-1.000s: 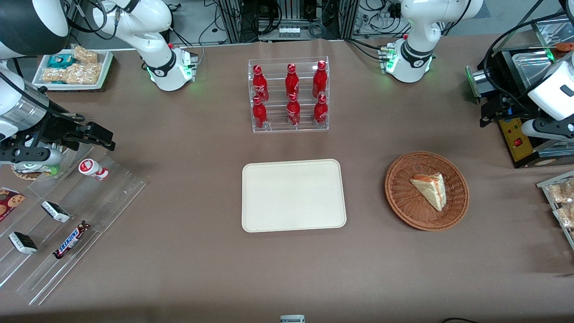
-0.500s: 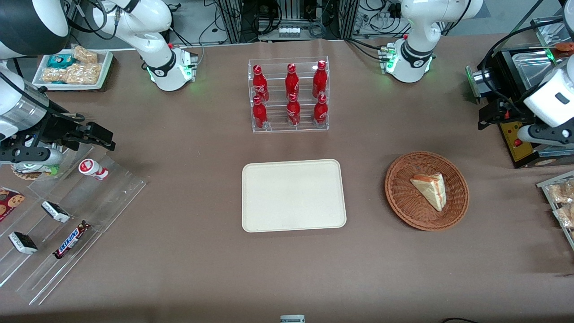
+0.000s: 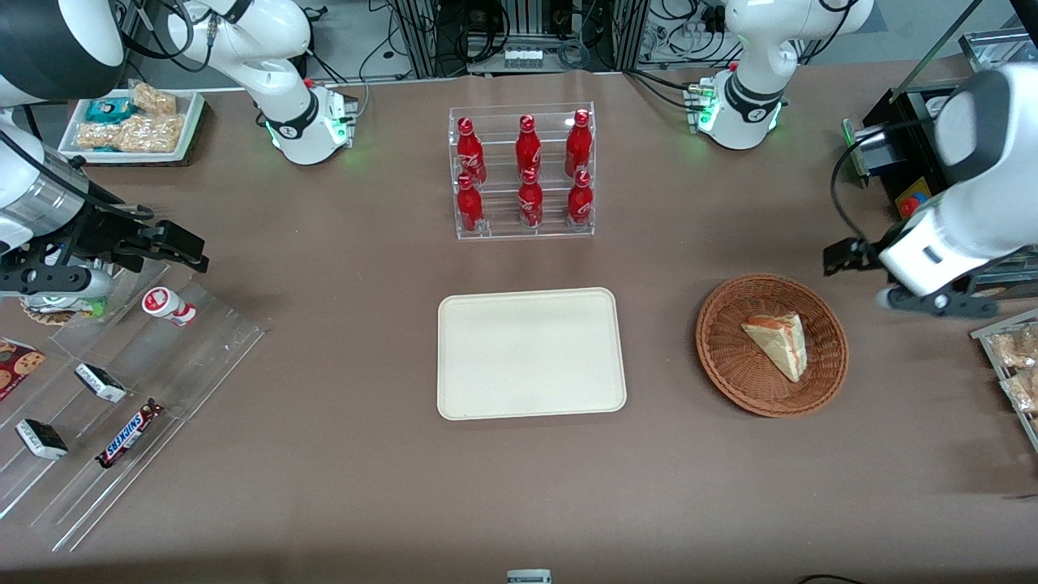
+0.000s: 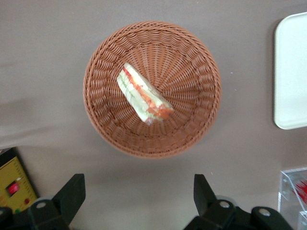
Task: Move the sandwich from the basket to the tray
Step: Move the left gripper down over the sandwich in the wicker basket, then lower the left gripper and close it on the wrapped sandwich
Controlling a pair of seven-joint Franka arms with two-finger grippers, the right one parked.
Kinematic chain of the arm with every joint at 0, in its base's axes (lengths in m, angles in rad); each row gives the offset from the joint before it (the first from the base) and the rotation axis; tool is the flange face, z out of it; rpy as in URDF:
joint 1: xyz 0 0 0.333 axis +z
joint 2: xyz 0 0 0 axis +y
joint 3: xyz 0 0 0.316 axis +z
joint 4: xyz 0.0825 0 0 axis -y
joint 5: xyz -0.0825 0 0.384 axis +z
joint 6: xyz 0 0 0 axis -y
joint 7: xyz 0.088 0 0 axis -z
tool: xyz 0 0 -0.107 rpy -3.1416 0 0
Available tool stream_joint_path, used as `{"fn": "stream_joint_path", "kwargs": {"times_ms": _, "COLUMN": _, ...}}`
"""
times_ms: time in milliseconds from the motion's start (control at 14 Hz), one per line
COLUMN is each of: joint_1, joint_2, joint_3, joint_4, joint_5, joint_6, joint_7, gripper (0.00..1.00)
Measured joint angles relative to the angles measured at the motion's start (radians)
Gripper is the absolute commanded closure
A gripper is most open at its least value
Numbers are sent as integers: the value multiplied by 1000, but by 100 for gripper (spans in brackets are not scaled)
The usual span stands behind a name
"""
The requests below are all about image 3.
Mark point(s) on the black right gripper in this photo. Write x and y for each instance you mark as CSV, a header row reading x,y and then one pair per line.
x,y
104,229

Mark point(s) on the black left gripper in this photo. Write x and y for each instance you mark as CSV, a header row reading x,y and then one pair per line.
x,y
845,255

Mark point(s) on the triangle sandwich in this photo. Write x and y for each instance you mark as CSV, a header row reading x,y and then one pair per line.
x,y
778,345

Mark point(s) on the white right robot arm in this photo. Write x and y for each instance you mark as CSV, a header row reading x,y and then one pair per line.
x,y
276,89

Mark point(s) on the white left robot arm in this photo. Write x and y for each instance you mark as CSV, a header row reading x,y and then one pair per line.
x,y
989,203

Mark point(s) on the white snack tray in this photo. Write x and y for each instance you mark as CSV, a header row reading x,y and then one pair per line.
x,y
190,122

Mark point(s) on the brown round wicker basket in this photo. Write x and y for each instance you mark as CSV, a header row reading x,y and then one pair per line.
x,y
730,357

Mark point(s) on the grey tray with pastries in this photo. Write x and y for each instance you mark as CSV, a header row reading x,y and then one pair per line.
x,y
985,341

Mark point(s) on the cream rectangular tray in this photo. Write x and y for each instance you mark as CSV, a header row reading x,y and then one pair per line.
x,y
531,353

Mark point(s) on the white red yogurt drink bottle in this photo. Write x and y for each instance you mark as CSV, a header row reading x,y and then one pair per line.
x,y
166,305

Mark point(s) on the white bottle green label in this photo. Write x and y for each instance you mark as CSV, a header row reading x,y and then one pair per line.
x,y
89,294

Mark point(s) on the grey metal connector block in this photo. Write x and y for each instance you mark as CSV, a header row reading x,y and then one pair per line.
x,y
855,150

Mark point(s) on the large clear granola bag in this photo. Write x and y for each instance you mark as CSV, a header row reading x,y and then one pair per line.
x,y
146,134

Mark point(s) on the clear acrylic stepped display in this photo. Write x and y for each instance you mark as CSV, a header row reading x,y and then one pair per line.
x,y
186,365

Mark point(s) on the black control box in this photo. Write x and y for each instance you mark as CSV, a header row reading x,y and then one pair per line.
x,y
900,122

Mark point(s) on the small clear granola bag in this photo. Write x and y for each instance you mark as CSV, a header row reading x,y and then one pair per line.
x,y
154,99

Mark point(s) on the small wicker coaster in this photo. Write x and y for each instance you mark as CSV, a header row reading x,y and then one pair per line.
x,y
49,316

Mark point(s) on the teal snack pack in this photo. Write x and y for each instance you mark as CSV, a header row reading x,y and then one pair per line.
x,y
109,109

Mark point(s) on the black white snack pack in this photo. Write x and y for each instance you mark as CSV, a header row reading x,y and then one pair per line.
x,y
40,439
100,383

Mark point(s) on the wrapped pastry bag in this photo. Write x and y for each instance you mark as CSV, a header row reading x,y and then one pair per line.
x,y
1018,347
1023,391

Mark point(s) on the brown snickers bar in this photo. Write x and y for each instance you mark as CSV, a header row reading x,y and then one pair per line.
x,y
128,435

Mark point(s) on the red chocolate cookie pack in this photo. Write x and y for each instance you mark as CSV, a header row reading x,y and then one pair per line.
x,y
18,367

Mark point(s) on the thin dark diagonal rod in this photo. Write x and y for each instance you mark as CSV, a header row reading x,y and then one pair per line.
x,y
932,53

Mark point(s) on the clear plastic container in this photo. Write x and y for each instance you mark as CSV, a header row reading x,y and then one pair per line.
x,y
1001,49

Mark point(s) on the red cola bottle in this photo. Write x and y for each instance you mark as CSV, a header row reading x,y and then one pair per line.
x,y
528,150
470,154
530,203
578,146
580,201
469,207

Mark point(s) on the clear acrylic bottle rack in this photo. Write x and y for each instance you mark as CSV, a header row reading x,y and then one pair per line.
x,y
523,231

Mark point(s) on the white power strip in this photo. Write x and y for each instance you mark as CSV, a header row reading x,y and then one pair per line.
x,y
523,58

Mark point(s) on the white grey device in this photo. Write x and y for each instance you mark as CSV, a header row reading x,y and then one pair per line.
x,y
529,577

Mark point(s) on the grey left wrist camera bar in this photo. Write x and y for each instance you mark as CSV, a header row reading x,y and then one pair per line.
x,y
941,302

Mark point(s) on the dark right wrist camera bar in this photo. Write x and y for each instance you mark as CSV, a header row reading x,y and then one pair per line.
x,y
49,280

